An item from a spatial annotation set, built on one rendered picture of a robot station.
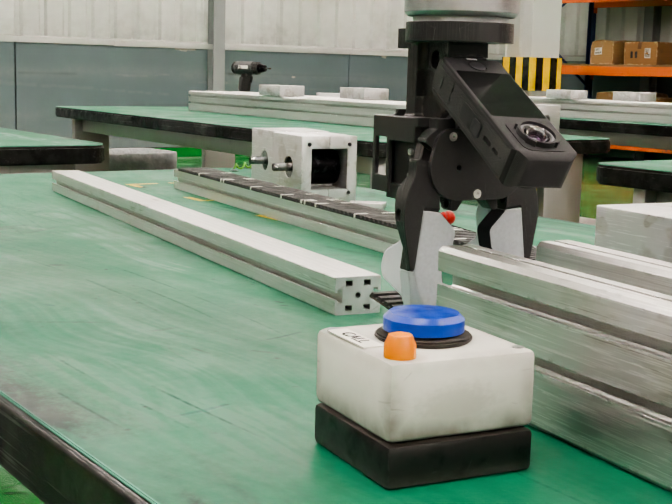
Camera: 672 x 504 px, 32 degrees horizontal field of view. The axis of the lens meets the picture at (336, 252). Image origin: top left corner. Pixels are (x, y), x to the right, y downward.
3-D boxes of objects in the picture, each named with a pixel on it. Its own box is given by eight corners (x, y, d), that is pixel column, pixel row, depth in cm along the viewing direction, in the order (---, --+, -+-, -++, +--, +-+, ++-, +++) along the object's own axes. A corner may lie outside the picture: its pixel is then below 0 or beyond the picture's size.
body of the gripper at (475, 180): (460, 196, 86) (467, 27, 84) (530, 210, 78) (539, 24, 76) (367, 199, 83) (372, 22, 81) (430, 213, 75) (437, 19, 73)
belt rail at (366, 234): (173, 188, 186) (173, 168, 185) (198, 187, 187) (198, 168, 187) (535, 300, 101) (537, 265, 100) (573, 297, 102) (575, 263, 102)
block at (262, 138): (236, 187, 189) (237, 127, 188) (302, 186, 194) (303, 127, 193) (259, 193, 180) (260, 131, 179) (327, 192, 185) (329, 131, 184)
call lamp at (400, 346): (377, 354, 55) (378, 328, 54) (405, 351, 55) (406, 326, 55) (393, 361, 53) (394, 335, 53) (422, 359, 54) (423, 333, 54)
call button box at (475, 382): (312, 441, 61) (314, 321, 60) (472, 421, 65) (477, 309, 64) (386, 492, 54) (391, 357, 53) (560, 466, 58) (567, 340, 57)
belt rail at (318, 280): (52, 190, 177) (51, 170, 177) (78, 190, 179) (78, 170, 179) (334, 315, 92) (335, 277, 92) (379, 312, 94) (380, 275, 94)
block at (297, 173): (257, 195, 178) (258, 132, 176) (324, 193, 183) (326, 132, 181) (285, 203, 169) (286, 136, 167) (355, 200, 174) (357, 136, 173)
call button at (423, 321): (367, 344, 59) (369, 304, 59) (436, 338, 61) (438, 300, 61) (407, 362, 56) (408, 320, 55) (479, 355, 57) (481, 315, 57)
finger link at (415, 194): (438, 275, 79) (467, 148, 79) (452, 279, 78) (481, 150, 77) (378, 263, 77) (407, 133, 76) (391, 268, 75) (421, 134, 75)
